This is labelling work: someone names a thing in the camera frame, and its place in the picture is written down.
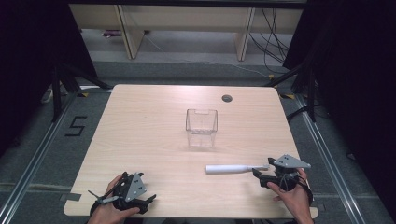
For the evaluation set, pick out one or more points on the light wooden shelf unit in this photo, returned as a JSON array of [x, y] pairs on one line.
[[186, 18]]

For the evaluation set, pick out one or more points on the clear plastic container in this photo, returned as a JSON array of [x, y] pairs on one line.
[[201, 127]]

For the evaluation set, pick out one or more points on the person's right hand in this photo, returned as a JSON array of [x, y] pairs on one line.
[[295, 205]]

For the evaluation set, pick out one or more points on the white electric toothbrush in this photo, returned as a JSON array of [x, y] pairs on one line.
[[224, 169]]

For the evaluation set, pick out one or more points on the black metal stand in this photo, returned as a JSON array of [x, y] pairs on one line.
[[56, 93], [310, 93]]

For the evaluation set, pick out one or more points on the purple object under shelf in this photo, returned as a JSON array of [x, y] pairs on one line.
[[111, 33]]

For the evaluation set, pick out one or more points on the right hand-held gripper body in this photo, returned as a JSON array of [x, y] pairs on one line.
[[288, 174]]

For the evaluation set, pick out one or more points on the grey tape strip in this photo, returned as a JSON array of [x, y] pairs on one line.
[[70, 197]]

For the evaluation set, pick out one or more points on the black curtain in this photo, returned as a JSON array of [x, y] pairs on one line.
[[34, 56], [355, 77]]

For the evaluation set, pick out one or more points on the aluminium floor rail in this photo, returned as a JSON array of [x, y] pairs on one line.
[[330, 158], [37, 158]]

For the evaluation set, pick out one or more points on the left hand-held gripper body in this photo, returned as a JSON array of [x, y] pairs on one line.
[[135, 186]]

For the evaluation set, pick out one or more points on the person's left hand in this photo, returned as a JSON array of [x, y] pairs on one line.
[[107, 213]]

